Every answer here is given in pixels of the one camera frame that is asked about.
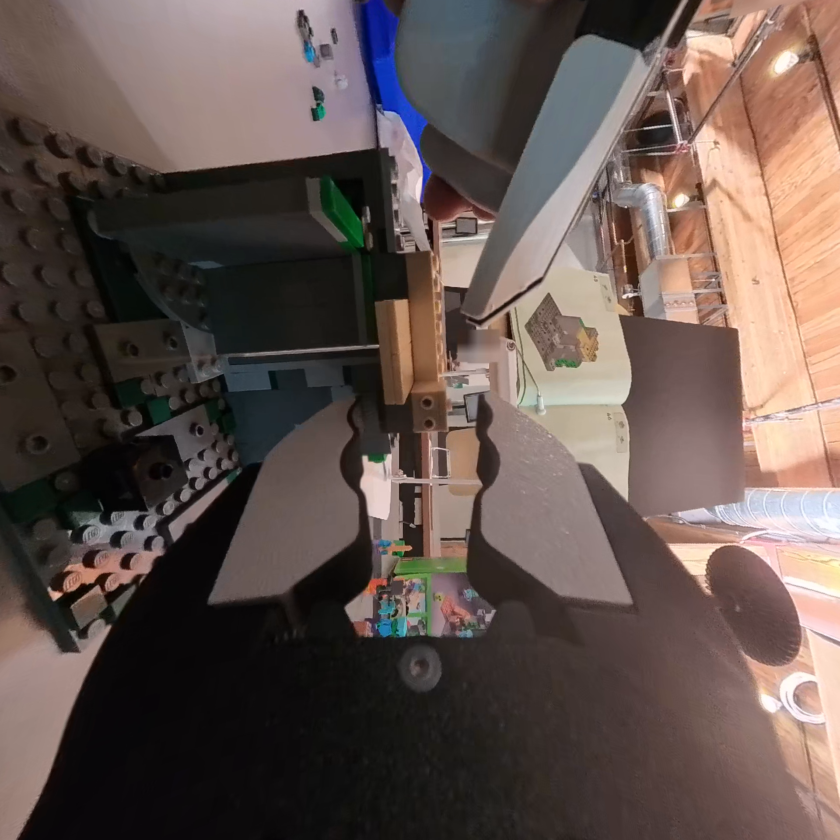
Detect grey desk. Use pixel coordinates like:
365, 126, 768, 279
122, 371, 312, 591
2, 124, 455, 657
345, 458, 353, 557
0, 0, 382, 840

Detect long blue plastic bin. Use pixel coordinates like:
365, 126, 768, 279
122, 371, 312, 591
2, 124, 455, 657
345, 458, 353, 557
356, 0, 431, 132

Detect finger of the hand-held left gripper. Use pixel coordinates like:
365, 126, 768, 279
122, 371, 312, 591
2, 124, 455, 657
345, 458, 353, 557
459, 33, 649, 329

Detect grey tan toy brick build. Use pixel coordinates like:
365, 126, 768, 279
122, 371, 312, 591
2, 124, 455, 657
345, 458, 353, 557
0, 112, 450, 657

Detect white ceiling air unit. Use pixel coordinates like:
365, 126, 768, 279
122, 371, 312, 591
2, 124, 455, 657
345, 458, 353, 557
638, 255, 726, 324

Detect silver ventilation duct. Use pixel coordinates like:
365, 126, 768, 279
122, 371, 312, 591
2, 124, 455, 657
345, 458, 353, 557
613, 182, 676, 258
712, 486, 840, 547

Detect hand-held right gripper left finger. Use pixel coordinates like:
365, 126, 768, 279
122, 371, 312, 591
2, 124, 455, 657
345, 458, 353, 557
207, 399, 375, 614

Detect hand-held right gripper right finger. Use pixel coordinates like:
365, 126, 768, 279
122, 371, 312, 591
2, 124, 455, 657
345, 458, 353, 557
467, 394, 636, 608

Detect black backing board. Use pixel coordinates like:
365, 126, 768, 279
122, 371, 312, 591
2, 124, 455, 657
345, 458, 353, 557
619, 314, 747, 519

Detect colourful toy set box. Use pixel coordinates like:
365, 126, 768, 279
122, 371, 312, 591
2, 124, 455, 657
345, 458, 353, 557
354, 538, 500, 641

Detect scattered small loose bricks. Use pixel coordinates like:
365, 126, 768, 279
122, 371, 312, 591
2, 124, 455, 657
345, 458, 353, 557
294, 8, 350, 124

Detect white cable with plug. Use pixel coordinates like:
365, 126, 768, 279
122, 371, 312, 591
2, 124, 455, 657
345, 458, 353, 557
508, 338, 551, 416

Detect black round ribbed disc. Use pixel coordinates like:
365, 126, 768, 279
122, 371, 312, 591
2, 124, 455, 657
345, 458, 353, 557
707, 543, 803, 668

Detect white coiled cable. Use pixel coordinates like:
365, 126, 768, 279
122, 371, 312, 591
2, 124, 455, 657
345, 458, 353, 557
760, 669, 826, 726

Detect pale green instruction booklet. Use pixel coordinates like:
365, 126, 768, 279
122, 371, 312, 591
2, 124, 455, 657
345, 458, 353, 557
508, 266, 634, 503

